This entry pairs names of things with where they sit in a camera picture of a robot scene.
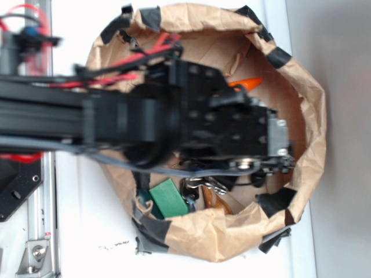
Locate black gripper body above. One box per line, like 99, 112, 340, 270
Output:
168, 60, 294, 177

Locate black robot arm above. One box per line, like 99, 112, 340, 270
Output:
1, 60, 294, 177

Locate orange plastic toy carrot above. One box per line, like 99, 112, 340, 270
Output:
228, 77, 262, 92

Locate silver key bunch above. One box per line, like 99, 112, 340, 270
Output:
180, 177, 229, 201

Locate amber brown wooden object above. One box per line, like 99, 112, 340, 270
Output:
202, 186, 233, 215

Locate green rectangular block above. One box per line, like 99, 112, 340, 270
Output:
149, 178, 189, 218

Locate brown paper bag bin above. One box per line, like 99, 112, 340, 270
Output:
87, 3, 326, 262

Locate dark teal rounded object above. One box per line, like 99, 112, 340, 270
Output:
137, 189, 164, 220

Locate red and black wires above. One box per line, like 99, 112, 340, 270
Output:
0, 4, 184, 89

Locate aluminium extrusion rail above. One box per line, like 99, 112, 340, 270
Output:
24, 1, 61, 277

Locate black hexagonal base plate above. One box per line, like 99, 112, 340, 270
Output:
1, 156, 43, 222

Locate metal corner bracket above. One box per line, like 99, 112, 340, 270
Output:
15, 239, 53, 277

